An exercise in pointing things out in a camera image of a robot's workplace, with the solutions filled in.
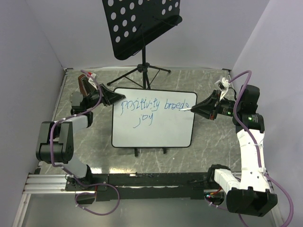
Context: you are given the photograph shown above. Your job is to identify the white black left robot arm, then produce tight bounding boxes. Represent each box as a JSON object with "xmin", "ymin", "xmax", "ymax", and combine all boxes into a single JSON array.
[{"xmin": 36, "ymin": 84, "xmax": 126, "ymax": 190}]

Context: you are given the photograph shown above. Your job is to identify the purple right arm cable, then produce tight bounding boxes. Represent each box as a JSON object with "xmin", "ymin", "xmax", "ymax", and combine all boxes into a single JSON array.
[{"xmin": 205, "ymin": 70, "xmax": 294, "ymax": 227}]

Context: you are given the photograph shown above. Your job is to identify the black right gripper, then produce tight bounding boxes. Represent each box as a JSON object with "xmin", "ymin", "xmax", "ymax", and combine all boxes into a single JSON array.
[{"xmin": 191, "ymin": 89, "xmax": 242, "ymax": 120}]

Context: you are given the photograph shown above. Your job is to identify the aluminium frame rail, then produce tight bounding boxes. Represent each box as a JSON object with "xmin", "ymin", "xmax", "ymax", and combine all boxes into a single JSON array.
[{"xmin": 13, "ymin": 68, "xmax": 69, "ymax": 227}]

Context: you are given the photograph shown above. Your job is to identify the blue capped whiteboard marker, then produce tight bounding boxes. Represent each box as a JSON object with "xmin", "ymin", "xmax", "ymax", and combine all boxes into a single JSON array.
[{"xmin": 179, "ymin": 108, "xmax": 192, "ymax": 111}]

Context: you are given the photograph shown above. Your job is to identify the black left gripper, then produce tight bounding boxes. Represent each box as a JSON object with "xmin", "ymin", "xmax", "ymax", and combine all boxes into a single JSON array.
[{"xmin": 85, "ymin": 83, "xmax": 125, "ymax": 110}]

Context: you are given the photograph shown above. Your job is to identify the brown wooden metronome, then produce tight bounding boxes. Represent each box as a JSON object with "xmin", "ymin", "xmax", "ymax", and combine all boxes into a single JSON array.
[{"xmin": 78, "ymin": 74, "xmax": 91, "ymax": 97}]

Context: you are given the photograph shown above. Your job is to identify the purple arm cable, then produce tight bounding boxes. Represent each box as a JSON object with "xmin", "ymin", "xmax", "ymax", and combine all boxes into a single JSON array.
[
  {"xmin": 205, "ymin": 70, "xmax": 294, "ymax": 227},
  {"xmin": 48, "ymin": 69, "xmax": 121, "ymax": 216}
]

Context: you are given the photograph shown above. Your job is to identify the black whiteboard easel stand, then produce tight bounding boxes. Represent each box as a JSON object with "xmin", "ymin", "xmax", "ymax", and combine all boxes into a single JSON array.
[{"xmin": 133, "ymin": 147, "xmax": 168, "ymax": 157}]

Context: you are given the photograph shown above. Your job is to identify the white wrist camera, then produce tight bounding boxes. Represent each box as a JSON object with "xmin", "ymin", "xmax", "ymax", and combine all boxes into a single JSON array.
[
  {"xmin": 87, "ymin": 72, "xmax": 98, "ymax": 89},
  {"xmin": 215, "ymin": 77, "xmax": 231, "ymax": 101}
]

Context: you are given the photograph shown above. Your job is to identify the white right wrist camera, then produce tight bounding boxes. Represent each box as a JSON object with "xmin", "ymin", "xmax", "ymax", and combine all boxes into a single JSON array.
[{"xmin": 215, "ymin": 77, "xmax": 231, "ymax": 101}]

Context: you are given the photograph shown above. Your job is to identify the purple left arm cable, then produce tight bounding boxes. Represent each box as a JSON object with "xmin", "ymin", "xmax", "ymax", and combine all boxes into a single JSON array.
[{"xmin": 48, "ymin": 69, "xmax": 121, "ymax": 216}]

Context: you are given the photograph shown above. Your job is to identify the black perforated music stand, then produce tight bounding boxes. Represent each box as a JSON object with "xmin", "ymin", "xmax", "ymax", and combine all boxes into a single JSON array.
[{"xmin": 102, "ymin": 0, "xmax": 182, "ymax": 89}]

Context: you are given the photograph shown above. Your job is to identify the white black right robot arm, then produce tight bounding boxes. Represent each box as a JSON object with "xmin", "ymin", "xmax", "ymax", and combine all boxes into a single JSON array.
[{"xmin": 191, "ymin": 85, "xmax": 277, "ymax": 217}]

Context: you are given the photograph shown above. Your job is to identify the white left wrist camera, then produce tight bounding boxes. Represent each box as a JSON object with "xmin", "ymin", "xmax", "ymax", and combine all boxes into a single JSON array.
[{"xmin": 87, "ymin": 72, "xmax": 98, "ymax": 89}]

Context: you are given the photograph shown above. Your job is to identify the white rectangular whiteboard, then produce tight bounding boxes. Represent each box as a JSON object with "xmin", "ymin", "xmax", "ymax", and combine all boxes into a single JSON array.
[{"xmin": 112, "ymin": 87, "xmax": 197, "ymax": 148}]

